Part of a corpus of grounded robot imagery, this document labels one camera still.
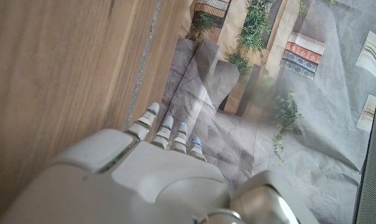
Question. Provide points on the printed fabric backdrop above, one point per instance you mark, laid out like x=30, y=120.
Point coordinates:
x=300, y=124

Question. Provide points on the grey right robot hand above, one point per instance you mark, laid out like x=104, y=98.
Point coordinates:
x=144, y=186

